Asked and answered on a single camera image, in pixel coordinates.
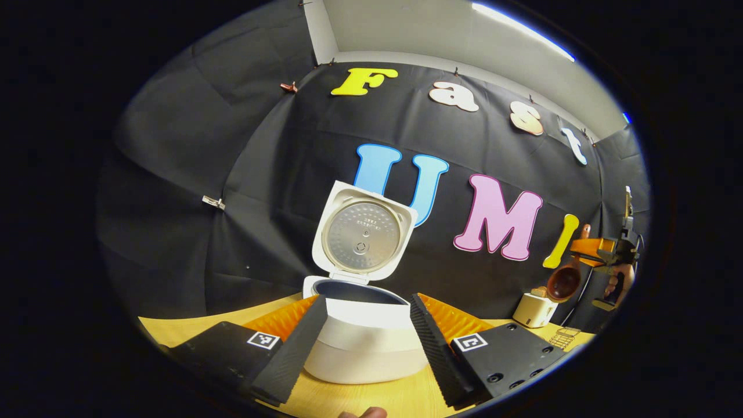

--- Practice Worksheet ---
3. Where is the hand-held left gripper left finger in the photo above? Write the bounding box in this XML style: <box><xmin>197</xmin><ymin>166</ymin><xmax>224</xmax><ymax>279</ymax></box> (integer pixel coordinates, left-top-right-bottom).
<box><xmin>160</xmin><ymin>295</ymin><xmax>329</xmax><ymax>405</ymax></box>

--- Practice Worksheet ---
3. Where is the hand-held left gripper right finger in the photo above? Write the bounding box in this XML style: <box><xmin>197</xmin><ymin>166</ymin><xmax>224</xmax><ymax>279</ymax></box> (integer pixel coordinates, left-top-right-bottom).
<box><xmin>410</xmin><ymin>293</ymin><xmax>572</xmax><ymax>409</ymax></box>

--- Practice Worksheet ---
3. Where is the brown wooden spoon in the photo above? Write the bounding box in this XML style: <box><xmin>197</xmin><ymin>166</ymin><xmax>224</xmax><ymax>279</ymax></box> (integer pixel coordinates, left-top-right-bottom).
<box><xmin>547</xmin><ymin>224</ymin><xmax>591</xmax><ymax>304</ymax></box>

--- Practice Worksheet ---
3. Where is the white rice cooker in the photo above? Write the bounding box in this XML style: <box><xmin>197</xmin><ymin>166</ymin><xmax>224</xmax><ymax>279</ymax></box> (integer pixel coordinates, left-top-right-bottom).
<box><xmin>302</xmin><ymin>181</ymin><xmax>430</xmax><ymax>384</ymax></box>

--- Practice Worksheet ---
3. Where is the white toaster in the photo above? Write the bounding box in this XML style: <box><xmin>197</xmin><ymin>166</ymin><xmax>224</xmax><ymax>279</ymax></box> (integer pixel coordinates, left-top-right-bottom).
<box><xmin>512</xmin><ymin>292</ymin><xmax>559</xmax><ymax>329</ymax></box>

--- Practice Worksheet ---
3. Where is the black backdrop cloth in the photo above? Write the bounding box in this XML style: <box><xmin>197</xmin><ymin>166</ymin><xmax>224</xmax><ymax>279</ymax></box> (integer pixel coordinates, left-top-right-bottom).
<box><xmin>96</xmin><ymin>0</ymin><xmax>651</xmax><ymax>334</ymax></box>

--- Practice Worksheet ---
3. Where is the thin cable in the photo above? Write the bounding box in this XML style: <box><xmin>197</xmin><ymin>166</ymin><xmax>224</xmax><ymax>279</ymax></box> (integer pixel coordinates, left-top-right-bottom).
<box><xmin>560</xmin><ymin>267</ymin><xmax>593</xmax><ymax>326</ymax></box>

